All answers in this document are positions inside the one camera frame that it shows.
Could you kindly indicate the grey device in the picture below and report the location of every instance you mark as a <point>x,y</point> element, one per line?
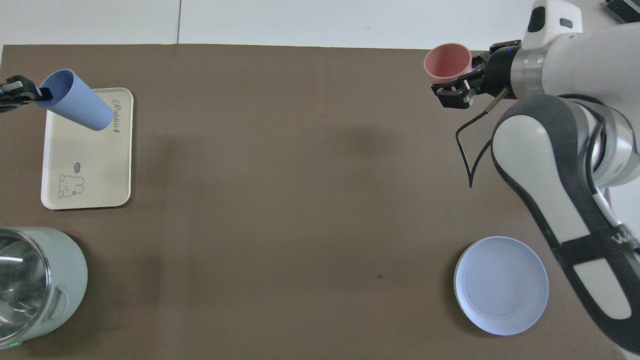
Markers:
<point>625,10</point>

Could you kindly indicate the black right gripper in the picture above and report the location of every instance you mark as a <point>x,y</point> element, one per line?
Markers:
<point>500,72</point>

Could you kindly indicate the pink cup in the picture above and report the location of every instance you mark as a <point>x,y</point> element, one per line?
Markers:
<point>446,62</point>

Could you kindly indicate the cream tray with rabbit print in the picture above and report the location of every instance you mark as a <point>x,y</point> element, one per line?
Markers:
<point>87,165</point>

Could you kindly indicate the brown table mat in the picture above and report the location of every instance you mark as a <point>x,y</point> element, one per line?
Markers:
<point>300,200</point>

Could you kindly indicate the pale blue plate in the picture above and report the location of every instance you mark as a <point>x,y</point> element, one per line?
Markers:
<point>500,285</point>

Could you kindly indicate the blue ribbed cup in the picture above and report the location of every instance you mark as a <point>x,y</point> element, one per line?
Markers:
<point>82,102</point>

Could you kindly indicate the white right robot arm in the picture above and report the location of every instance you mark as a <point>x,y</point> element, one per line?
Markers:
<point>530,150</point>

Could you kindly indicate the pale green cooking pot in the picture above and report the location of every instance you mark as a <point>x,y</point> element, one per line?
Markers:
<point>60,280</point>

